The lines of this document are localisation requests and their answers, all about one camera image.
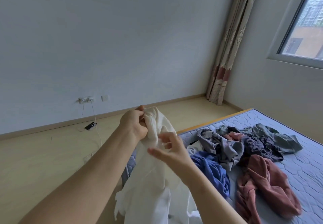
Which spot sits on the patterned curtain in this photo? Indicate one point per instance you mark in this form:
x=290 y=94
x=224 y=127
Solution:
x=232 y=39

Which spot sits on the person's left forearm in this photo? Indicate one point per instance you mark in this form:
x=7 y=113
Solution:
x=80 y=186

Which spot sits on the person's right hand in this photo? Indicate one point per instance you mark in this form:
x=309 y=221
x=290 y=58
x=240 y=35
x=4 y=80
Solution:
x=174 y=155

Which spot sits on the person's right forearm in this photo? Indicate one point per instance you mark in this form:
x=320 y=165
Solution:
x=212 y=201

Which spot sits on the pink pajama shirt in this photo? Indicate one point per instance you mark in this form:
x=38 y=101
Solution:
x=234 y=136

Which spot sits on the grey printed t-shirt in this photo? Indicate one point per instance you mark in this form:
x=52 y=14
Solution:
x=227 y=148

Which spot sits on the blue quilted mattress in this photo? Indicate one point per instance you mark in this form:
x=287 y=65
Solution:
x=303 y=166

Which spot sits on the dark purple garment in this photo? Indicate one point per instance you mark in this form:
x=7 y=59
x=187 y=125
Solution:
x=262 y=148

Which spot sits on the person's left hand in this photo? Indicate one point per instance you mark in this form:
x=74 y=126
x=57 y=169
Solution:
x=132 y=124

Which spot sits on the grey button-up shirt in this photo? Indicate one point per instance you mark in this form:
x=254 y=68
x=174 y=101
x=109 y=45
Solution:
x=277 y=138

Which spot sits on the blue garment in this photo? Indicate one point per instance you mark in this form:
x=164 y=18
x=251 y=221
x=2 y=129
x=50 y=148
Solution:
x=214 y=173

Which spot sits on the pink red garment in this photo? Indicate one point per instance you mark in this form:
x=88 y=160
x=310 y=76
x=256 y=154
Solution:
x=267 y=186

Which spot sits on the cream white shirt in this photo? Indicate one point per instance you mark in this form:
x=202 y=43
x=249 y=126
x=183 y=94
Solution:
x=146 y=191

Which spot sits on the black charger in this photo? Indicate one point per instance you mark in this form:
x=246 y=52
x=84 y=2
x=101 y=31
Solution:
x=90 y=126

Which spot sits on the grey framed window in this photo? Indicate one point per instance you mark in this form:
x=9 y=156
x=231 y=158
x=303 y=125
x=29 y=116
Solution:
x=303 y=29

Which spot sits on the white power socket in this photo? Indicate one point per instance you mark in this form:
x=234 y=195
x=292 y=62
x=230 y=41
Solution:
x=86 y=99
x=104 y=98

